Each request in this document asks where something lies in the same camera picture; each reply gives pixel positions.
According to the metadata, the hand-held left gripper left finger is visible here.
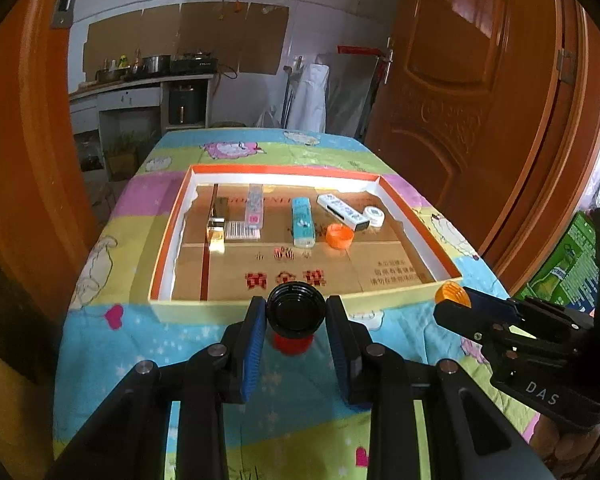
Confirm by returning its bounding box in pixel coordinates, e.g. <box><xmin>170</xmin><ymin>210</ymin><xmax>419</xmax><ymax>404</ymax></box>
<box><xmin>45</xmin><ymin>296</ymin><xmax>268</xmax><ymax>480</ymax></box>

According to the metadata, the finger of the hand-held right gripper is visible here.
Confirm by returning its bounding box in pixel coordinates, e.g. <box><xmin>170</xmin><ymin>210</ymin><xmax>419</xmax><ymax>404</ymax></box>
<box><xmin>433</xmin><ymin>300</ymin><xmax>581</xmax><ymax>361</ymax></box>
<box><xmin>462</xmin><ymin>287</ymin><xmax>596</xmax><ymax>341</ymax></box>

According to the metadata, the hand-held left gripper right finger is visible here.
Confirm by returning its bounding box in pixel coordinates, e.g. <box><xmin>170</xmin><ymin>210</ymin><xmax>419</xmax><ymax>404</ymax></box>
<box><xmin>325</xmin><ymin>295</ymin><xmax>556</xmax><ymax>480</ymax></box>

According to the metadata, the small orange bottle cap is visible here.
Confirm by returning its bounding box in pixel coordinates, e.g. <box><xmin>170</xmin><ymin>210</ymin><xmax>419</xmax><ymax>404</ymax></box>
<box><xmin>435</xmin><ymin>281</ymin><xmax>470</xmax><ymax>307</ymax></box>

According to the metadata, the red bottle cap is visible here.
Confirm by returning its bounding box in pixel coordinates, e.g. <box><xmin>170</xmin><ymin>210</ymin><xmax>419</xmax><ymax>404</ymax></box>
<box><xmin>272</xmin><ymin>332</ymin><xmax>315</xmax><ymax>356</ymax></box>

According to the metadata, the black bottle cap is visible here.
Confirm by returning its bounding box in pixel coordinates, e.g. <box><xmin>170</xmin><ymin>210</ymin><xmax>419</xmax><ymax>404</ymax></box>
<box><xmin>265</xmin><ymin>282</ymin><xmax>328</xmax><ymax>336</ymax></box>

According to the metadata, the cream tray box orange rim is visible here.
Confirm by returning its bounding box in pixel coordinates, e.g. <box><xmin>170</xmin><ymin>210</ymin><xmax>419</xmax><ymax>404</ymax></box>
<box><xmin>149</xmin><ymin>163</ymin><xmax>463</xmax><ymax>325</ymax></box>

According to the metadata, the large orange bottle cap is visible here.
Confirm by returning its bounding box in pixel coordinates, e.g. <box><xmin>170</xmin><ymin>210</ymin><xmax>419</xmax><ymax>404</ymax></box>
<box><xmin>326</xmin><ymin>224</ymin><xmax>355</xmax><ymax>251</ymax></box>

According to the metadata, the white bottle cap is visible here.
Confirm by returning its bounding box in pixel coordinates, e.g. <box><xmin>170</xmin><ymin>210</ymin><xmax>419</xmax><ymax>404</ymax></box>
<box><xmin>362</xmin><ymin>206</ymin><xmax>388</xmax><ymax>229</ymax></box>

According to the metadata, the brown cardboard tray liner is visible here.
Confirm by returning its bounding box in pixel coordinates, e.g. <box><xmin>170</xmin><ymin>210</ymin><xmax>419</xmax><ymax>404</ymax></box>
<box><xmin>172</xmin><ymin>182</ymin><xmax>436</xmax><ymax>302</ymax></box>

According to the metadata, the green printed carton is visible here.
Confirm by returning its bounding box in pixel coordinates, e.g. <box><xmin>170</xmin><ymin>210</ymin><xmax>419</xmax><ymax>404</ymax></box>
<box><xmin>522</xmin><ymin>210</ymin><xmax>600</xmax><ymax>316</ymax></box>

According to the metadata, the printed cartoon blanket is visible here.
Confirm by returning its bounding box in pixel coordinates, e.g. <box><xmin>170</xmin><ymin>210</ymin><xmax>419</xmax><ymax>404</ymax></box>
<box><xmin>55</xmin><ymin>127</ymin><xmax>541</xmax><ymax>480</ymax></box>

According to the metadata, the barcode label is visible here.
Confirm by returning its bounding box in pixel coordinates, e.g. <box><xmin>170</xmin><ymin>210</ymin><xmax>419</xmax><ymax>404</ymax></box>
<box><xmin>226</xmin><ymin>220</ymin><xmax>262</xmax><ymax>241</ymax></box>

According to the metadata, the light blue small box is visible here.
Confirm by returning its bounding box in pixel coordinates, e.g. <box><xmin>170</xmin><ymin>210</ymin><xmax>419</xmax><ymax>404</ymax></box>
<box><xmin>291</xmin><ymin>197</ymin><xmax>316</xmax><ymax>248</ymax></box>

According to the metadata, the white rectangular device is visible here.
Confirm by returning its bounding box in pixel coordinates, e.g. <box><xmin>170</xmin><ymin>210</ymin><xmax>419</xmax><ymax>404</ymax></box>
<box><xmin>316</xmin><ymin>192</ymin><xmax>370</xmax><ymax>233</ymax></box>

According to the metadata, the clear pink-ended box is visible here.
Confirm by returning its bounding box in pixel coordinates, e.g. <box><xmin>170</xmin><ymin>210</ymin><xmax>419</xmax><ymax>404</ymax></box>
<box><xmin>244</xmin><ymin>183</ymin><xmax>265</xmax><ymax>228</ymax></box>

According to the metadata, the orange wooden door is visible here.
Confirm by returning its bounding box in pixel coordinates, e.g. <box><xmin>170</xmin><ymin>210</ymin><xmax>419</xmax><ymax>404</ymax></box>
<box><xmin>365</xmin><ymin>0</ymin><xmax>563</xmax><ymax>286</ymax></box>

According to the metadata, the cardboard box with greens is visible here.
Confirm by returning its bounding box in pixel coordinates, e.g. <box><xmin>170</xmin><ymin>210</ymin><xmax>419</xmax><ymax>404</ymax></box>
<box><xmin>105</xmin><ymin>132</ymin><xmax>153</xmax><ymax>181</ymax></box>

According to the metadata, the grey leaning panel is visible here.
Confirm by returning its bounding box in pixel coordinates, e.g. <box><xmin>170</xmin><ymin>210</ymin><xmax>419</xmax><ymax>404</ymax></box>
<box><xmin>325</xmin><ymin>52</ymin><xmax>381</xmax><ymax>141</ymax></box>

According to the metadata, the yellow wooden panel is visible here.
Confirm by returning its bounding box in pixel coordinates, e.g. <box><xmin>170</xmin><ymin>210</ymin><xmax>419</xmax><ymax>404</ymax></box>
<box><xmin>0</xmin><ymin>345</ymin><xmax>56</xmax><ymax>480</ymax></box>

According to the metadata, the dark appliance under counter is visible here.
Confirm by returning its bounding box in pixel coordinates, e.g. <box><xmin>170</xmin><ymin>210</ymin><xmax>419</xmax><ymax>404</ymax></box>
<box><xmin>167</xmin><ymin>85</ymin><xmax>206</xmax><ymax>126</ymax></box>

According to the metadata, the white plastic bag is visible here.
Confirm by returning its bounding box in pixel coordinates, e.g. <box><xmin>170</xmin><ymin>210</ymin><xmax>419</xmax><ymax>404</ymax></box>
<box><xmin>285</xmin><ymin>62</ymin><xmax>328</xmax><ymax>133</ymax></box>

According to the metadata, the kitchen counter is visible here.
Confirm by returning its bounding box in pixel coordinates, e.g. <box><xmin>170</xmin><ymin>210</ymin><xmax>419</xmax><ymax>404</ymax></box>
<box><xmin>70</xmin><ymin>72</ymin><xmax>216</xmax><ymax>136</ymax></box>

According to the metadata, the black stove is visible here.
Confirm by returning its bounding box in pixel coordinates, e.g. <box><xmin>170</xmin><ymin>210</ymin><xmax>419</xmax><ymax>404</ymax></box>
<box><xmin>172</xmin><ymin>52</ymin><xmax>218</xmax><ymax>75</ymax></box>

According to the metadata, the orange wooden door frame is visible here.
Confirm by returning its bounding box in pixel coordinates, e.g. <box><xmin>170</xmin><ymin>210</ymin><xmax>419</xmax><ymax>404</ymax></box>
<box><xmin>0</xmin><ymin>0</ymin><xmax>101</xmax><ymax>321</ymax></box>
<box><xmin>490</xmin><ymin>0</ymin><xmax>600</xmax><ymax>296</ymax></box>

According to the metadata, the metal door handle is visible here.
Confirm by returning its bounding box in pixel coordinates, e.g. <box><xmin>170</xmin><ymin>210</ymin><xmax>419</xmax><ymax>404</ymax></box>
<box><xmin>382</xmin><ymin>37</ymin><xmax>396</xmax><ymax>83</ymax></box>

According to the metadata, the cardboard wall covering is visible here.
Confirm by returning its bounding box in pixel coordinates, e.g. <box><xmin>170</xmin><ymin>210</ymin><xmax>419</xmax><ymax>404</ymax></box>
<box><xmin>82</xmin><ymin>2</ymin><xmax>290</xmax><ymax>83</ymax></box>

